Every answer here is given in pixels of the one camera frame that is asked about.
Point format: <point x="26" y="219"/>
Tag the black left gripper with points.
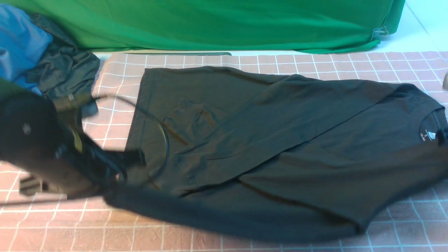
<point x="74" y="173"/>

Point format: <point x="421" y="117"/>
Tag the dark gray long-sleeve top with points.
<point x="279" y="158"/>

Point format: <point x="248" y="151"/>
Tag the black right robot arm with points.
<point x="442" y="137"/>

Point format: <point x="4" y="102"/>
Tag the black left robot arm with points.
<point x="45" y="138"/>

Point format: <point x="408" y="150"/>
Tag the crumpled dark gray garment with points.
<point x="63" y="69"/>

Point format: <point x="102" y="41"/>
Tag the green backdrop cloth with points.
<point x="309" y="26"/>

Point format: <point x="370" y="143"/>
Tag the blue garment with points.
<point x="22" y="44"/>

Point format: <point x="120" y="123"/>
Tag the metal binder clip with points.
<point x="379" y="32"/>

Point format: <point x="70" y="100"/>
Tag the pink grid tablecloth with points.
<point x="418" y="224"/>

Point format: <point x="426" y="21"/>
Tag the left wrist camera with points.
<point x="69" y="111"/>

